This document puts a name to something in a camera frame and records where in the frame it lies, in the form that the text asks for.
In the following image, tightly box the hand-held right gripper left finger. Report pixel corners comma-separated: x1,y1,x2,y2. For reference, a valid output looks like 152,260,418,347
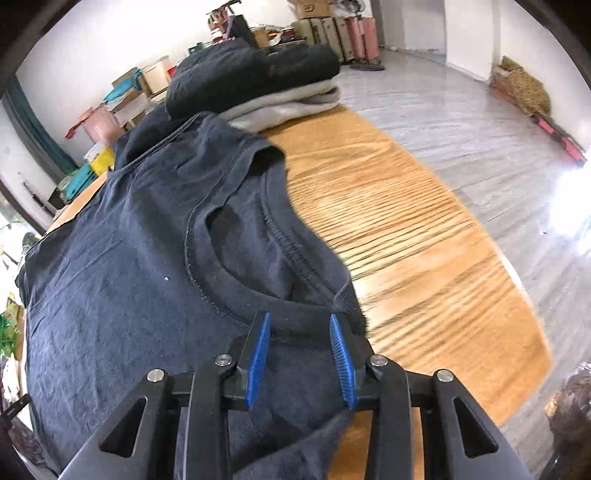
58,311,271,480

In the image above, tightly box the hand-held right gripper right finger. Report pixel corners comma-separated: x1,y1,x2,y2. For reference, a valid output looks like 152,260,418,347
329,313,534,480

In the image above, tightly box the dark navy T-shirt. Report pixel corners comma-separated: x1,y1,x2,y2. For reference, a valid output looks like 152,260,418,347
15,108,370,480

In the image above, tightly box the dark fuzzy cloth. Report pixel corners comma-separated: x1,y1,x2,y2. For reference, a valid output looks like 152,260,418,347
546,362,591,468

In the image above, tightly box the yellow bag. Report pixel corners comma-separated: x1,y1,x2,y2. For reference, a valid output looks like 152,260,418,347
89,147,116,177

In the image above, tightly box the teal plastic crate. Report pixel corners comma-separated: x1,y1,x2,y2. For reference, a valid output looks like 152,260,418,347
59,164,99,203

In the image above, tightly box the grey folded garment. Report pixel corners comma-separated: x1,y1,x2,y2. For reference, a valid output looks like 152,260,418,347
226,78,343,131

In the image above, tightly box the white foam box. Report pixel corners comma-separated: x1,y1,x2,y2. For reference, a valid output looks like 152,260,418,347
113,95,155,125

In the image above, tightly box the standing fan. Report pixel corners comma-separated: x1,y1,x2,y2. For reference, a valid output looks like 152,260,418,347
335,0,386,71

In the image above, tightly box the red cloth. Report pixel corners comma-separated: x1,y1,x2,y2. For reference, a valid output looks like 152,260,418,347
65,111,93,139

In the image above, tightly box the teal bag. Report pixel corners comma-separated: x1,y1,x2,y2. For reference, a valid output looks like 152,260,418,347
102,68,140,103

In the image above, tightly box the white plastic storage bin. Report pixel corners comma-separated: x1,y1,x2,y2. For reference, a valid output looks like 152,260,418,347
140,55,172,97

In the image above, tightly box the red floor tool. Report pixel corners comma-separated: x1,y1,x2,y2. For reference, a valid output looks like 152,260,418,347
533,113,588,163

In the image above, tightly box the grey curtain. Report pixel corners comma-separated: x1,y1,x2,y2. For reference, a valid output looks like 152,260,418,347
8,76,78,175

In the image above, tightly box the slim pink suitcase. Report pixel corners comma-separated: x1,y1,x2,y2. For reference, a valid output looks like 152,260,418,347
346,16,380,62

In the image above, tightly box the straw filled bag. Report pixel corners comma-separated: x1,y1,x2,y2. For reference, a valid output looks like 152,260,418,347
490,55,552,116

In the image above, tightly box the olive suitcase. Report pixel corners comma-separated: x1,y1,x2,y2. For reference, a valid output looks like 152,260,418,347
291,17,352,63

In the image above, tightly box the black folding cart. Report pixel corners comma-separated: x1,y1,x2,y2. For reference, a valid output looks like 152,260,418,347
208,0,262,47

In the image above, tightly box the printed cardboard box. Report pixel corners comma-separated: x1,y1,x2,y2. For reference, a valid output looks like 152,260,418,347
288,0,331,19

